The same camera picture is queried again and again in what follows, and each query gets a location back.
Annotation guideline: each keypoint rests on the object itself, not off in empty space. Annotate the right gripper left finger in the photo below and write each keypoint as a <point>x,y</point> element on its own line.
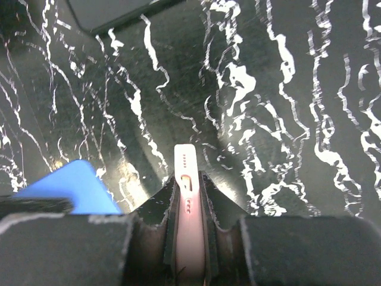
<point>156,236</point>

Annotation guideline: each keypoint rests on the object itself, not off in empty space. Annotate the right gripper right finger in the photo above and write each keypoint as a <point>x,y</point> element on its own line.
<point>224,254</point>

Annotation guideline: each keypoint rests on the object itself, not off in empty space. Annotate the black phone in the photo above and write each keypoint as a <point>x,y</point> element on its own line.
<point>97,16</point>

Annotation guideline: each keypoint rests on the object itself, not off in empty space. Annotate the pink phone case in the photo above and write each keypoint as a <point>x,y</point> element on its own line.
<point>190,245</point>

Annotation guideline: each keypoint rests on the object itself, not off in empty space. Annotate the blue phone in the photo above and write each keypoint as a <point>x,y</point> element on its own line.
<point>77,182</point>

